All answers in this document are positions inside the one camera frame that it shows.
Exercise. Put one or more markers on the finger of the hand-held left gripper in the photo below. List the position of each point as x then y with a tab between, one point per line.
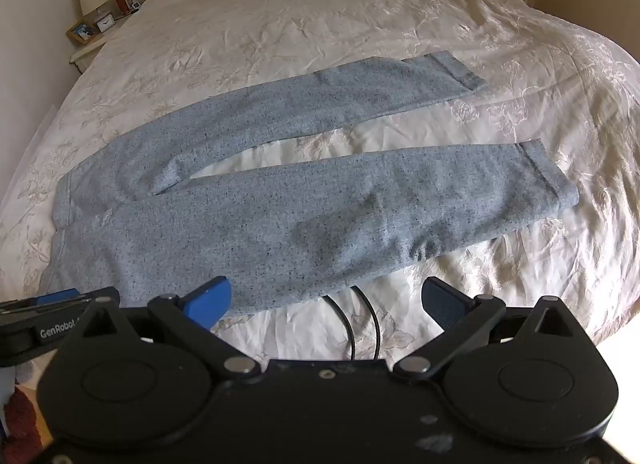
55	297

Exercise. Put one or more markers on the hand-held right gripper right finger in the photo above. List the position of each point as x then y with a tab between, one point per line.
442	305

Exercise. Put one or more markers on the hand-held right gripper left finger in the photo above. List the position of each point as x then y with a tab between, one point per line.
210	300

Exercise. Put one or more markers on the grey-blue knit pants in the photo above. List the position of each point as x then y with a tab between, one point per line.
300	224

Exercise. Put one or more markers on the dark red knitted cloth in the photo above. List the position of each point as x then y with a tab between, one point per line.
20	419

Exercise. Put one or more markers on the small white clock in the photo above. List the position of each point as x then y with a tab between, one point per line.
104	23

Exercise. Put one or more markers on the white embroidered bedspread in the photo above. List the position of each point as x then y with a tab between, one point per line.
300	19

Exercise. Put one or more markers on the wooden photo frame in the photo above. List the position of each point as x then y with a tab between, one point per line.
81	32

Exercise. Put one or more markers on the brown upright frame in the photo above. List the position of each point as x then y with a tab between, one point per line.
121	4

